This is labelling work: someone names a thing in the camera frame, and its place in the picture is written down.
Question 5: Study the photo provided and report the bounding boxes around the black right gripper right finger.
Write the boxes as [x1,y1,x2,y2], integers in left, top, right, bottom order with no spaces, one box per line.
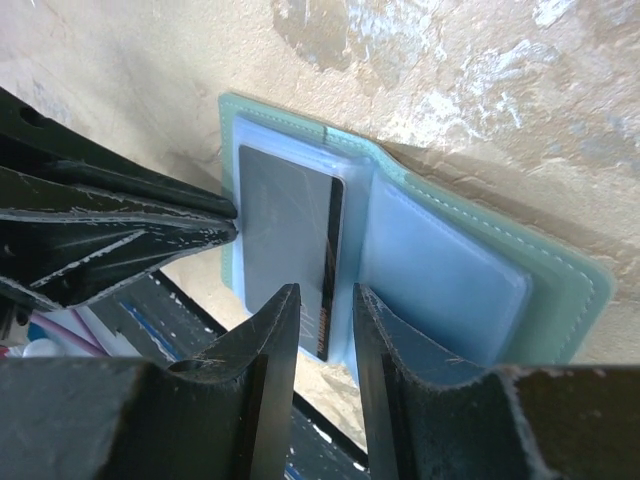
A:
[353,285,639,479]

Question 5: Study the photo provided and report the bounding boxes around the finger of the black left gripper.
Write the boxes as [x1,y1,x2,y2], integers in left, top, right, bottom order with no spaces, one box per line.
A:
[1,89,237,220]
[1,217,236,311]

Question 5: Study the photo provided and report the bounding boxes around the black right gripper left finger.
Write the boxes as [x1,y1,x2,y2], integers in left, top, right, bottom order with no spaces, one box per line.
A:
[1,284,301,479]

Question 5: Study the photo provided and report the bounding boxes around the black VIP card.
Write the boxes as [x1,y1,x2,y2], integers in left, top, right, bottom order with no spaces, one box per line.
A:
[238,145,344,361]

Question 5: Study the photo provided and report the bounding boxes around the teal leather card holder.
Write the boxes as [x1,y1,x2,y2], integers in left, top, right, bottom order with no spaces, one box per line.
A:
[219,93,614,366]

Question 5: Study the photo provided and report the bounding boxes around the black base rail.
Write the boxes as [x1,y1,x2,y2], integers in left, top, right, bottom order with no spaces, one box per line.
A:
[91,273,369,479]

